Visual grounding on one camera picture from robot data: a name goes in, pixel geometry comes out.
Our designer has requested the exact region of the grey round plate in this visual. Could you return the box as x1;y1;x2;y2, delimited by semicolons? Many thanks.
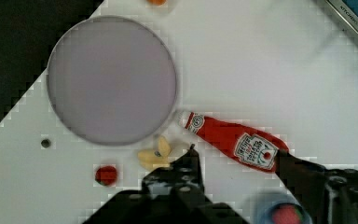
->
47;16;178;146

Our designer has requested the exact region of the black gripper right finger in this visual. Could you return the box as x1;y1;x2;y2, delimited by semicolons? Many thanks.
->
275;150;358;224

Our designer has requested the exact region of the blue bowl with strawberry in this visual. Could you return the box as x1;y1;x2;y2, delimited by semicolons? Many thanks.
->
254;192;313;224

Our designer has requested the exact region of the red felt ketchup bottle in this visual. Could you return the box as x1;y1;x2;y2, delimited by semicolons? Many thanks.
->
178;111;289;173

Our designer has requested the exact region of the orange felt toy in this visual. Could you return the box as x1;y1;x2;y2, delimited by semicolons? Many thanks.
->
147;0;167;6

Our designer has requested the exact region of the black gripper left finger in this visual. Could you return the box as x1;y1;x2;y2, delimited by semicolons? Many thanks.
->
141;144;205;201

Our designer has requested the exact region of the red felt strawberry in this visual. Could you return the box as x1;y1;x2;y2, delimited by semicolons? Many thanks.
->
95;166;117;187

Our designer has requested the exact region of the yellow felt banana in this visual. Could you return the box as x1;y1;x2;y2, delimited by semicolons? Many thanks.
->
137;135;189;172

